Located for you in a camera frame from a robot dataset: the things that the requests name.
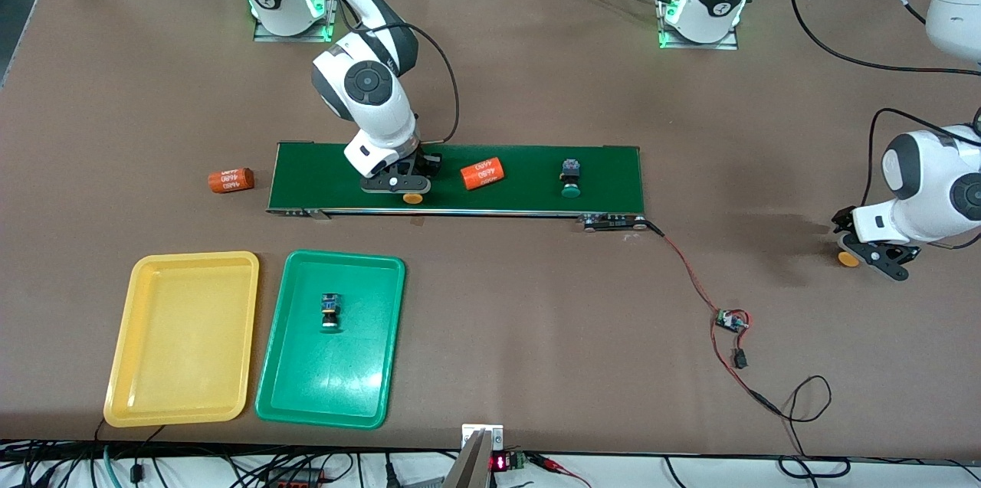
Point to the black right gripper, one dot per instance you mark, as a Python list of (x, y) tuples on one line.
[(427, 162)]

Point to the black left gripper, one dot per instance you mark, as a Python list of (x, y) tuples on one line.
[(845, 218)]

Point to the yellow mushroom push button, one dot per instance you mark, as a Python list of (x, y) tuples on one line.
[(848, 259), (414, 198)]

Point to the orange cylinder with 4680 print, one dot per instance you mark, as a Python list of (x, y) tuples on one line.
[(230, 180), (483, 173)]

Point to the green mushroom push button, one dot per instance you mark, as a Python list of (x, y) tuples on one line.
[(570, 178), (330, 312)]

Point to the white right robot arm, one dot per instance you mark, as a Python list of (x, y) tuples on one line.
[(383, 120)]

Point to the green conveyor belt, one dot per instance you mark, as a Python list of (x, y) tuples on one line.
[(521, 197)]

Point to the small green circuit board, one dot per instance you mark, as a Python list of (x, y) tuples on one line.
[(730, 320)]

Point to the green plastic tray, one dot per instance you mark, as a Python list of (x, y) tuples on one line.
[(329, 373)]

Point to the yellow plastic tray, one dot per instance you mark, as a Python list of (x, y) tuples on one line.
[(184, 335)]

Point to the red digit display module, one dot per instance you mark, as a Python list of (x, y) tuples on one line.
[(502, 462)]

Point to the red clip leads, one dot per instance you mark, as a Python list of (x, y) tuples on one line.
[(556, 465)]

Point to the black power strip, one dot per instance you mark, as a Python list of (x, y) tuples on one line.
[(295, 479)]

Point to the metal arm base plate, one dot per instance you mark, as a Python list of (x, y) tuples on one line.
[(306, 37), (690, 46)]

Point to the silver camera mount bracket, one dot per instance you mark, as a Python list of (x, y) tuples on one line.
[(481, 446)]

